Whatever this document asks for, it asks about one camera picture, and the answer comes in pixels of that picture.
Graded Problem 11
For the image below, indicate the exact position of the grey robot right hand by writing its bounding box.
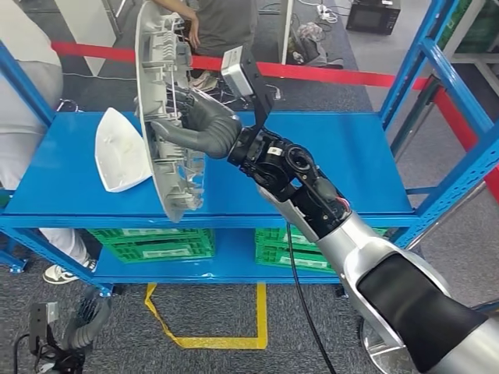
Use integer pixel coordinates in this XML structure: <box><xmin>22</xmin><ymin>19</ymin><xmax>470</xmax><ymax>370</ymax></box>
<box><xmin>149</xmin><ymin>86</ymin><xmax>243</xmax><ymax>160</ymax></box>

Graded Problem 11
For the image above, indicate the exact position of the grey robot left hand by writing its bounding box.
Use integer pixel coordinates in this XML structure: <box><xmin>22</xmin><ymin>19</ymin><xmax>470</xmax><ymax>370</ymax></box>
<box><xmin>62</xmin><ymin>285</ymin><xmax>113</xmax><ymax>352</ymax></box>

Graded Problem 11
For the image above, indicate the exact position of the grey plastic wheel hubcap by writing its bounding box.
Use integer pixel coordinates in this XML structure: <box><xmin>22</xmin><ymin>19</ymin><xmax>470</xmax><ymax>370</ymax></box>
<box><xmin>134</xmin><ymin>0</ymin><xmax>206</xmax><ymax>224</ymax></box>

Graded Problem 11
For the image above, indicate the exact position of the white plastic shell part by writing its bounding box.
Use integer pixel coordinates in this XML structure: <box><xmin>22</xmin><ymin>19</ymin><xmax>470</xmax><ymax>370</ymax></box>
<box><xmin>94</xmin><ymin>107</ymin><xmax>153</xmax><ymax>193</ymax></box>

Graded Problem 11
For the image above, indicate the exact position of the blue metal shelf rack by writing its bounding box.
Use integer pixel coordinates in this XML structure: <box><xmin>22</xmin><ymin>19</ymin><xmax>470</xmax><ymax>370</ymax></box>
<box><xmin>0</xmin><ymin>0</ymin><xmax>499</xmax><ymax>298</ymax></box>

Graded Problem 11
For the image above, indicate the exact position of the chrome star chair base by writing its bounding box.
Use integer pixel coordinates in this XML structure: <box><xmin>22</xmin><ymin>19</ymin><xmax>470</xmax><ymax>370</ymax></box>
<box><xmin>56</xmin><ymin>97</ymin><xmax>85</xmax><ymax>115</ymax></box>
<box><xmin>212</xmin><ymin>77</ymin><xmax>254</xmax><ymax>109</ymax></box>

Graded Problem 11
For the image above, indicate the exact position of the person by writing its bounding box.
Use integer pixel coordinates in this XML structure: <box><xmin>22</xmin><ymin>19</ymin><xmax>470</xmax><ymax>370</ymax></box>
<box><xmin>0</xmin><ymin>0</ymin><xmax>98</xmax><ymax>286</ymax></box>
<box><xmin>152</xmin><ymin>0</ymin><xmax>259</xmax><ymax>94</ymax></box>

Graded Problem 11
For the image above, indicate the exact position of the green folding crate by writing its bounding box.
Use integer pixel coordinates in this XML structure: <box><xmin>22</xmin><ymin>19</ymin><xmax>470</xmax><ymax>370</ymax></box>
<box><xmin>255</xmin><ymin>227</ymin><xmax>388</xmax><ymax>274</ymax></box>
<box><xmin>87</xmin><ymin>228</ymin><xmax>216</xmax><ymax>264</ymax></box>

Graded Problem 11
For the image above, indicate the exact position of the red barrier belt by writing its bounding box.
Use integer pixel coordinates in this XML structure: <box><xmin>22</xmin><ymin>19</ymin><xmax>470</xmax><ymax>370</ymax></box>
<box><xmin>51</xmin><ymin>41</ymin><xmax>430</xmax><ymax>90</ymax></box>
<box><xmin>430</xmin><ymin>85</ymin><xmax>499</xmax><ymax>205</ymax></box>

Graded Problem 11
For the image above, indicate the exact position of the grey bag pile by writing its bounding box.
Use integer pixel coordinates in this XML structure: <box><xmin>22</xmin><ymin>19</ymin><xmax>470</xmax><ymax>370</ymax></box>
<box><xmin>290</xmin><ymin>21</ymin><xmax>343</xmax><ymax>69</ymax></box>

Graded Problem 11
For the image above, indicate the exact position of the white power strip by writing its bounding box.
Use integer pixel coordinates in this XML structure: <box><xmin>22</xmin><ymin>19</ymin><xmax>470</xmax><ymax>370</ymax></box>
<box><xmin>316</xmin><ymin>4</ymin><xmax>337</xmax><ymax>24</ymax></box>

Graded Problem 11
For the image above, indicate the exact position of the white table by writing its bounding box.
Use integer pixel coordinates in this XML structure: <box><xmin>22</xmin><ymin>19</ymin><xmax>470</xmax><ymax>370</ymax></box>
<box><xmin>54</xmin><ymin>0</ymin><xmax>295</xmax><ymax>77</ymax></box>

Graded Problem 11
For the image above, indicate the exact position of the black microwave oven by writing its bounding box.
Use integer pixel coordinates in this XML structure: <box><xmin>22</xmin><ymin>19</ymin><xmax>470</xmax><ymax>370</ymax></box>
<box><xmin>346</xmin><ymin>0</ymin><xmax>402</xmax><ymax>36</ymax></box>

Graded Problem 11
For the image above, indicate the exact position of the dark stanchion pole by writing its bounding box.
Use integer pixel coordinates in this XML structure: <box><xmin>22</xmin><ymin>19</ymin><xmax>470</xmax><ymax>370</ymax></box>
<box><xmin>390</xmin><ymin>77</ymin><xmax>442</xmax><ymax>158</ymax></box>

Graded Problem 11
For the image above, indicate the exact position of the green crate stack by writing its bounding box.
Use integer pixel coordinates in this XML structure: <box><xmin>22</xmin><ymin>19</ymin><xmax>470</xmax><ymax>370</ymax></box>
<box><xmin>439</xmin><ymin>0</ymin><xmax>499</xmax><ymax>53</ymax></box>

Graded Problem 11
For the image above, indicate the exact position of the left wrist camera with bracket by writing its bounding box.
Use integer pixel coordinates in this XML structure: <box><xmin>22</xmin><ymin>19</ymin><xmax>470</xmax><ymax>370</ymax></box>
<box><xmin>29</xmin><ymin>302</ymin><xmax>60</xmax><ymax>357</ymax></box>

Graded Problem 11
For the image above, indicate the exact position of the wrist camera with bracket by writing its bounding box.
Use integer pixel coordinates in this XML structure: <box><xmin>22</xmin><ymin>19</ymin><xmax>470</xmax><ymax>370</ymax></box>
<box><xmin>29</xmin><ymin>302</ymin><xmax>60</xmax><ymax>357</ymax></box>
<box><xmin>220</xmin><ymin>44</ymin><xmax>275</xmax><ymax>130</ymax></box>

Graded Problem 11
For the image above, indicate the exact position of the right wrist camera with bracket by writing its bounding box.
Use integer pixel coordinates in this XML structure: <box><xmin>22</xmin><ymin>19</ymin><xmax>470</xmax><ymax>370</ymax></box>
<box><xmin>220</xmin><ymin>44</ymin><xmax>275</xmax><ymax>130</ymax></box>

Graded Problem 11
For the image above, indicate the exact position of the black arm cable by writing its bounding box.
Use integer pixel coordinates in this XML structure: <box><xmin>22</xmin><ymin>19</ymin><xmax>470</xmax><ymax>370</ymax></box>
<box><xmin>286</xmin><ymin>221</ymin><xmax>337</xmax><ymax>374</ymax></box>

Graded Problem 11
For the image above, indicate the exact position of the white workbench frame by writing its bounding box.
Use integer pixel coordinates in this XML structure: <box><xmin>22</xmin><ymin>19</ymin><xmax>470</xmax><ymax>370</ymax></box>
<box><xmin>448</xmin><ymin>46</ymin><xmax>499</xmax><ymax>99</ymax></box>

